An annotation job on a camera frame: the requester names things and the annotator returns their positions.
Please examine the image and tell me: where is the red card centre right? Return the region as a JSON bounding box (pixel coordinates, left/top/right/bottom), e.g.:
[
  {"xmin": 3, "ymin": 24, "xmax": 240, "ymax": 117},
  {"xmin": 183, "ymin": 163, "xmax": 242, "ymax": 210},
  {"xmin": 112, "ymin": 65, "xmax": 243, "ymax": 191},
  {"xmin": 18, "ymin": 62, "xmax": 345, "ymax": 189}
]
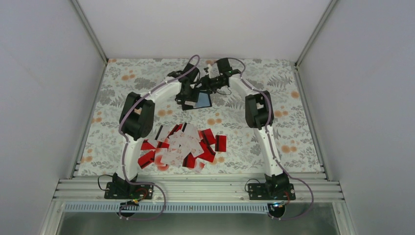
[{"xmin": 200, "ymin": 129, "xmax": 216, "ymax": 145}]

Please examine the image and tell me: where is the red card lower right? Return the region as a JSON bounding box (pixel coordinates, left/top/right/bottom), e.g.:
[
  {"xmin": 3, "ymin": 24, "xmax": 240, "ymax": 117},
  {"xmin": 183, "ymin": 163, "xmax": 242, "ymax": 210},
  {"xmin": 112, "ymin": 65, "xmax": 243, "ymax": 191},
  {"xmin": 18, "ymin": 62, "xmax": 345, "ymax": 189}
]
[{"xmin": 197, "ymin": 146, "xmax": 216, "ymax": 163}]

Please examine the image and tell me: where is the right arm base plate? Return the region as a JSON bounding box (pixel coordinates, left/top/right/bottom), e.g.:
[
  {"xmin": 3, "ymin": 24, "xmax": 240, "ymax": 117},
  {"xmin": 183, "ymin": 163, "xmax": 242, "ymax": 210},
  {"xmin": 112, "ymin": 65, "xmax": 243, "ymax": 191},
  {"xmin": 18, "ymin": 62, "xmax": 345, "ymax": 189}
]
[{"xmin": 247, "ymin": 183, "xmax": 296, "ymax": 201}]

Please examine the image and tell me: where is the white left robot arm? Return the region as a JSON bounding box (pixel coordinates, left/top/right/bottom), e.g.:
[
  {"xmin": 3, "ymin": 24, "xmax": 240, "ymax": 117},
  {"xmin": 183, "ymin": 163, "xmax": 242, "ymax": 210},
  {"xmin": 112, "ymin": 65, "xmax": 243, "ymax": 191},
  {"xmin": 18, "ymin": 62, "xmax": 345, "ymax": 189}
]
[{"xmin": 112, "ymin": 63, "xmax": 200, "ymax": 198}]

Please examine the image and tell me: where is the aluminium frame post right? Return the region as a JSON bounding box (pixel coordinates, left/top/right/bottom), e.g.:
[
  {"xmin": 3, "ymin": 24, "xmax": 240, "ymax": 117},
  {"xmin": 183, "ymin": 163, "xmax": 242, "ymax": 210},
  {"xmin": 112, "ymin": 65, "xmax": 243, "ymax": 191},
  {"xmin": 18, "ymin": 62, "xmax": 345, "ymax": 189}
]
[{"xmin": 295, "ymin": 0, "xmax": 338, "ymax": 68}]

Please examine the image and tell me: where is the black card holder wallet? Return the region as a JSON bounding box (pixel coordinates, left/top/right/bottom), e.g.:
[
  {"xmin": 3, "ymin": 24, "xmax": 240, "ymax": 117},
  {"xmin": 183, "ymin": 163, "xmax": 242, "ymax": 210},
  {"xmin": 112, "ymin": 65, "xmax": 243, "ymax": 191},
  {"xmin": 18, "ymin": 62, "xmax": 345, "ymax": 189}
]
[{"xmin": 182, "ymin": 91, "xmax": 212, "ymax": 111}]

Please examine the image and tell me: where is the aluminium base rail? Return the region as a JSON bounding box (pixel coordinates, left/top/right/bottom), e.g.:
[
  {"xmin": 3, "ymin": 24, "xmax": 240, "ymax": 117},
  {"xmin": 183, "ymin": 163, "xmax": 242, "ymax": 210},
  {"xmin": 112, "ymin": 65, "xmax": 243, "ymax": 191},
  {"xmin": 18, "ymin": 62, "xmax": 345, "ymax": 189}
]
[{"xmin": 53, "ymin": 173, "xmax": 345, "ymax": 203}]

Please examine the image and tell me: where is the slotted cable duct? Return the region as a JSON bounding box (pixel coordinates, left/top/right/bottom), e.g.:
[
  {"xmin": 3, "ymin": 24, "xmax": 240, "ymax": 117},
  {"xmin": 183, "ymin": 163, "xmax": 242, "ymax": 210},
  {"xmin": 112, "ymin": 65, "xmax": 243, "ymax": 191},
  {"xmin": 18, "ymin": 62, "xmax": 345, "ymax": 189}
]
[{"xmin": 64, "ymin": 202, "xmax": 269, "ymax": 214}]

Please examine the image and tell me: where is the white floral card centre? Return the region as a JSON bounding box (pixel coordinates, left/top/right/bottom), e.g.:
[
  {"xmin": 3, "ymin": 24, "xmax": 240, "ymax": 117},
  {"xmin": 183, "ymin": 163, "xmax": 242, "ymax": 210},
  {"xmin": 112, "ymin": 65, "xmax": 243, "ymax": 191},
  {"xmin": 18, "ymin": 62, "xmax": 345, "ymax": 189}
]
[{"xmin": 168, "ymin": 130, "xmax": 203, "ymax": 153}]

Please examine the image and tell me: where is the floral patterned table mat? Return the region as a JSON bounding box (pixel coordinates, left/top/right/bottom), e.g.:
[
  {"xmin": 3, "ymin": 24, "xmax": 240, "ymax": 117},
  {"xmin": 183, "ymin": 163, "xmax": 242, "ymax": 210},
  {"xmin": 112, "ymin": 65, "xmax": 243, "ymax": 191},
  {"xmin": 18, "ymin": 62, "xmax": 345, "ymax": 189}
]
[{"xmin": 78, "ymin": 59, "xmax": 322, "ymax": 176}]

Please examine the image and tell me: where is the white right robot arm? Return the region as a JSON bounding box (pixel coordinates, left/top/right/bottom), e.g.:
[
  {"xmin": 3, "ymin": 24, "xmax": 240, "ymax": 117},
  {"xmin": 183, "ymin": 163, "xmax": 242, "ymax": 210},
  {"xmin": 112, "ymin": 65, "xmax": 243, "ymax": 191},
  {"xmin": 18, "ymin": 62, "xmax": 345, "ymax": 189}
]
[{"xmin": 201, "ymin": 58, "xmax": 290, "ymax": 199}]

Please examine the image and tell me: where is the red card far right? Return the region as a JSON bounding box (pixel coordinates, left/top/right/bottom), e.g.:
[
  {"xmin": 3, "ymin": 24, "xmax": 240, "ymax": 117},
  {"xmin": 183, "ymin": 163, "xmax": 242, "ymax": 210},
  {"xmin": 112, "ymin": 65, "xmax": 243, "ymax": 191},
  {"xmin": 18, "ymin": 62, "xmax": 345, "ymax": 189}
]
[{"xmin": 215, "ymin": 135, "xmax": 227, "ymax": 152}]

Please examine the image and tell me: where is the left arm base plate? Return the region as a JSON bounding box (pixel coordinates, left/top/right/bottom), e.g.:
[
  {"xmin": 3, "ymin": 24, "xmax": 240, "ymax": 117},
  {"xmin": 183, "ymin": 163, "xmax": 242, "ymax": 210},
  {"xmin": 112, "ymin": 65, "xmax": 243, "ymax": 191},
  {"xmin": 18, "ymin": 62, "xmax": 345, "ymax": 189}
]
[{"xmin": 104, "ymin": 182, "xmax": 154, "ymax": 200}]

